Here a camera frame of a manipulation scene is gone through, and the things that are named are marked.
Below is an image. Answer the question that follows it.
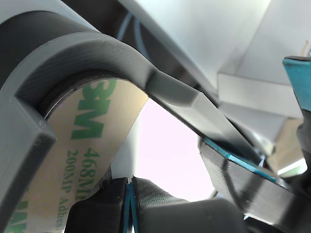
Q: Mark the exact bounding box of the brown cardboard box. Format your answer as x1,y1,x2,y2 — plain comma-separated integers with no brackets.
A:
266,116,307,175

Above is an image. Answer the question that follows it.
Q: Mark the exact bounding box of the black blade-tipped gripper finger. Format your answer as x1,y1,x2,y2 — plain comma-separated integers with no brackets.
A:
198,139,311,228

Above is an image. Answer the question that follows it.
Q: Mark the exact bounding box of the light blue cable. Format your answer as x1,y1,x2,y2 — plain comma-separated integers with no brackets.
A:
116,11,150,61

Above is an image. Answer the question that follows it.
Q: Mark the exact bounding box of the tan 3M protective film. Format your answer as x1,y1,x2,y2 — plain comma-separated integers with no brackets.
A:
6,77,149,233

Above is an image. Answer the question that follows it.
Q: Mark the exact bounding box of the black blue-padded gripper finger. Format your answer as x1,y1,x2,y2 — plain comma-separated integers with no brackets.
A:
282,55,311,175

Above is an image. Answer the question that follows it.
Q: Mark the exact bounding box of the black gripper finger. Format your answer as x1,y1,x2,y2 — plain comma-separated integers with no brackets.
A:
128,176,246,233
64,178,129,233

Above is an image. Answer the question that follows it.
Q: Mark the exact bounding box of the gray holder fixture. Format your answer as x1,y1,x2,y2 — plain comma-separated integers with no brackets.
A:
0,0,264,233

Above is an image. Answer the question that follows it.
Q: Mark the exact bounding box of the white rectangular box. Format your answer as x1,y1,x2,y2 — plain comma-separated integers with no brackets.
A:
217,70,304,117

